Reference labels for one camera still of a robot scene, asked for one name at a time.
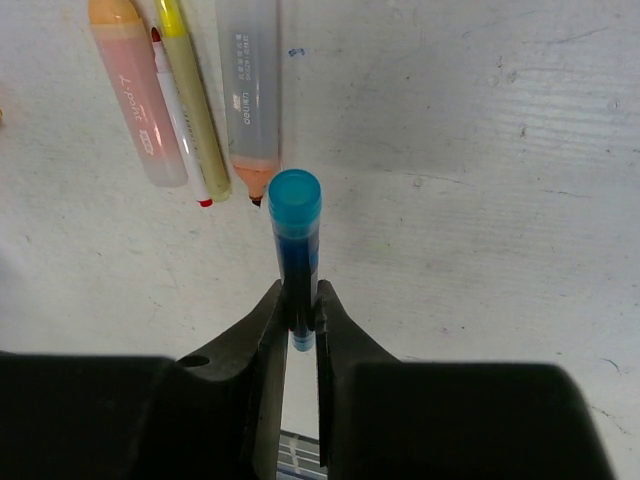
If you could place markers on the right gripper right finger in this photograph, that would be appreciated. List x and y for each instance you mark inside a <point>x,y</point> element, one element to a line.
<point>384,418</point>

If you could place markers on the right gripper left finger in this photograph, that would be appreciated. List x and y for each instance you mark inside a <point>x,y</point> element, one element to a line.
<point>212,414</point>

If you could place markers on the teal gel pen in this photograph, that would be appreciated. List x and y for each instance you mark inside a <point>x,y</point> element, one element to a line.
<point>295,205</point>

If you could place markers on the thin red-tipped pen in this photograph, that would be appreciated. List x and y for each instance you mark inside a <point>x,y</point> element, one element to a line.
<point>179,122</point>

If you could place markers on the orange highlighter pen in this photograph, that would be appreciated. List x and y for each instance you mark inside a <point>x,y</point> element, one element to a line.
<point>248,33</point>

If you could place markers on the pink pencil-shaped pen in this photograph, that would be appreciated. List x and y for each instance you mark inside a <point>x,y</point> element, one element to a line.
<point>127,54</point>

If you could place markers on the thin yellow pen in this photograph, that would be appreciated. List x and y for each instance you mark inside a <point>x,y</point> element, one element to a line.
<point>181,55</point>

